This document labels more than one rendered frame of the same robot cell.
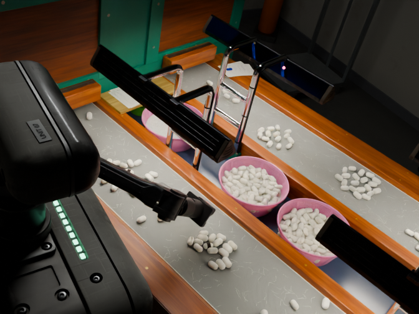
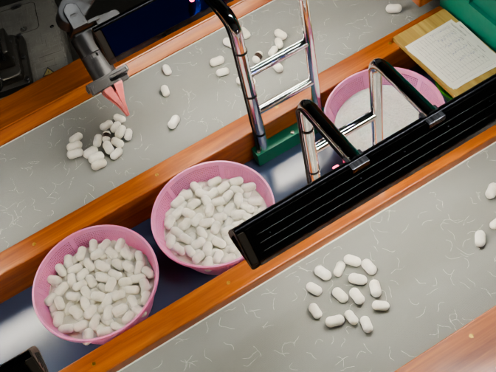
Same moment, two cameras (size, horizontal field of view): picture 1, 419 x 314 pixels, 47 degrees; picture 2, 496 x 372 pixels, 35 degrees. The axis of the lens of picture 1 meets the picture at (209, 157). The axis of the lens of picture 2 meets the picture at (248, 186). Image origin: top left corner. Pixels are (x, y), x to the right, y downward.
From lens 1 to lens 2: 2.18 m
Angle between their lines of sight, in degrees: 75
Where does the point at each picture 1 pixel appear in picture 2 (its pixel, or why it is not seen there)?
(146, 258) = not seen: hidden behind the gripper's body
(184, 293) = (43, 101)
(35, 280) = not seen: outside the picture
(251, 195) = (188, 209)
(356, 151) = not seen: outside the picture
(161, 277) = (69, 81)
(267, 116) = (429, 300)
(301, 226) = (111, 271)
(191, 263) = (88, 119)
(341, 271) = (44, 336)
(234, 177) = (235, 194)
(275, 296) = (14, 202)
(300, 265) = (36, 237)
